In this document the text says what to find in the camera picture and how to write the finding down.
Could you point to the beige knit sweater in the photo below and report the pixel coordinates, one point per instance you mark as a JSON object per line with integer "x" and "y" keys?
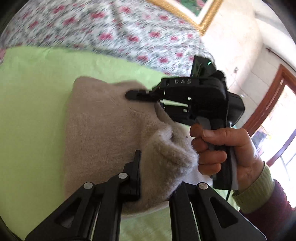
{"x": 104, "y": 139}

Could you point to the person's right forearm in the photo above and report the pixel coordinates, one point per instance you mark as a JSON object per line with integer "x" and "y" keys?
{"x": 266, "y": 204}

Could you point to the floral duvet with pink roses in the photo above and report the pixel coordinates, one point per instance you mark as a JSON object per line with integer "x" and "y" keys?
{"x": 104, "y": 30}

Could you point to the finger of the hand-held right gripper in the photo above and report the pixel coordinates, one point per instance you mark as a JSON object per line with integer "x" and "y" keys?
{"x": 138, "y": 95}

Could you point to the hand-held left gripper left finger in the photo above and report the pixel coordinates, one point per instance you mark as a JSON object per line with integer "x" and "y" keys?
{"x": 133, "y": 178}

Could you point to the person's right hand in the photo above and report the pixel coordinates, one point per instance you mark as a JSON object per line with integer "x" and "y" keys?
{"x": 242, "y": 150}

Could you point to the wooden door frame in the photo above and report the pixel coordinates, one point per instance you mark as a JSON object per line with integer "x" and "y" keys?
{"x": 268, "y": 111}

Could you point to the green bed sheet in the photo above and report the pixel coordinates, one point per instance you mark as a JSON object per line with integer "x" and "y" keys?
{"x": 30, "y": 115}

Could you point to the gold picture frame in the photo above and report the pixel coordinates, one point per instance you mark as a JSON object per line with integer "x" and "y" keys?
{"x": 198, "y": 16}

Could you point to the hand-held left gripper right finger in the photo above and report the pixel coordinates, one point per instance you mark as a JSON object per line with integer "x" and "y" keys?
{"x": 185, "y": 204}

